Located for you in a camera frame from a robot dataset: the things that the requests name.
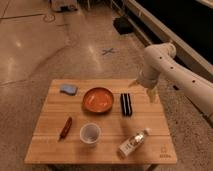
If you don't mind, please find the wooden table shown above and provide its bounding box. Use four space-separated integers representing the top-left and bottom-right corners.
25 79 177 165

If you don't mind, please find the blue sponge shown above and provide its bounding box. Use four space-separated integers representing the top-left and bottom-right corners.
60 84 78 95

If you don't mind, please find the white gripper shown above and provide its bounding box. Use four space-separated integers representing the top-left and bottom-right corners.
128 70 160 103

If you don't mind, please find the clear plastic bottle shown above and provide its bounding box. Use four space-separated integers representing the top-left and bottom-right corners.
118 128 150 158

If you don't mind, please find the orange ceramic bowl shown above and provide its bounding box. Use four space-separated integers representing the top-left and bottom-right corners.
82 87 114 113

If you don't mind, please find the white paper cup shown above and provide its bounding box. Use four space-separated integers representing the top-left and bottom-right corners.
79 123 101 146

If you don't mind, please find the black object on floor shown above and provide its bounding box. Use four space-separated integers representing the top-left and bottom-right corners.
113 17 133 35

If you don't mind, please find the black striped eraser block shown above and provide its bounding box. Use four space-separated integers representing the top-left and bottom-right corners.
120 93 132 117

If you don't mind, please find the red brown handled tool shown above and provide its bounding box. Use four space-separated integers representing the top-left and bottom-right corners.
58 117 72 141

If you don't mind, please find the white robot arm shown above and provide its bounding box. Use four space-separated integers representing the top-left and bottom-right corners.
129 43 213 115

